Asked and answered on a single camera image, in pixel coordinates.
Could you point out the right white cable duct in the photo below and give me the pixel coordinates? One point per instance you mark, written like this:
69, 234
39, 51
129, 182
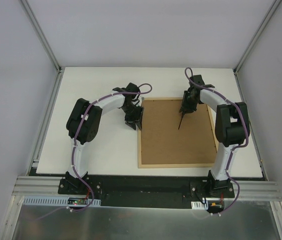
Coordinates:
197, 205

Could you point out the aluminium rail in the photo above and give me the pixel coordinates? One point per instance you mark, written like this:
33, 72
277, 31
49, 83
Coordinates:
36, 186

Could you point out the white cable duct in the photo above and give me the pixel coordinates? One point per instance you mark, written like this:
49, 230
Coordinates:
64, 201
197, 205

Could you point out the left white cable duct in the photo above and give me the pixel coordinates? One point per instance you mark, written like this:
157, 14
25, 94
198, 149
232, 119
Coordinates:
64, 201

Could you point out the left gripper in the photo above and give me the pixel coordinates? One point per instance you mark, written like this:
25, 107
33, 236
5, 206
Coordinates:
134, 116

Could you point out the right aluminium corner post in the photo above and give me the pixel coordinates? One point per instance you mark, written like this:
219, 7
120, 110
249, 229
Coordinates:
264, 23

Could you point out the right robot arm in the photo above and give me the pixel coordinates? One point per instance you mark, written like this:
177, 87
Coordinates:
232, 129

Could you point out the left aluminium corner post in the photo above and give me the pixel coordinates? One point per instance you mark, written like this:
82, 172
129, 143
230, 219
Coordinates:
40, 34

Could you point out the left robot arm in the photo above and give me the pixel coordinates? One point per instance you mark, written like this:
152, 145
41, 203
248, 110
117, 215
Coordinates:
84, 120

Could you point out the red handled screwdriver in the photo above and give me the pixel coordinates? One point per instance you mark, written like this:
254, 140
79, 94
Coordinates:
182, 116

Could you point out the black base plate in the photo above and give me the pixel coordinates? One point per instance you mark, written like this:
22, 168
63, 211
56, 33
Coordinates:
167, 192

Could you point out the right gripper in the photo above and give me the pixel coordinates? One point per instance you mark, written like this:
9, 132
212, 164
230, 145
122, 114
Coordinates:
187, 109

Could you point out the wooden picture frame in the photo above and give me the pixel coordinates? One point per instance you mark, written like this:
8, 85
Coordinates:
162, 145

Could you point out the aluminium corner post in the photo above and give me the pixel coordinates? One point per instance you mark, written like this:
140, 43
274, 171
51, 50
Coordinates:
264, 23
40, 34

